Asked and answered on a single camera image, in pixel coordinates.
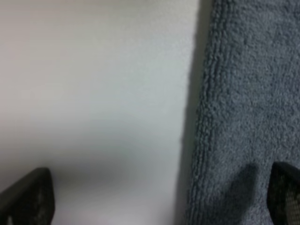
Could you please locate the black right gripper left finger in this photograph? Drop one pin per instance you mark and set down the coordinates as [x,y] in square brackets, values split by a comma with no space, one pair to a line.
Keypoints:
[29,201]

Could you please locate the grey towel with orange pattern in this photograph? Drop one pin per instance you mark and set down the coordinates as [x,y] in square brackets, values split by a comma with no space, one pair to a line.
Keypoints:
[248,115]

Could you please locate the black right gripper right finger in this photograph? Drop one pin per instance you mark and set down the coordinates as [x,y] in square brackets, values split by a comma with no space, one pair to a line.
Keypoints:
[283,195]

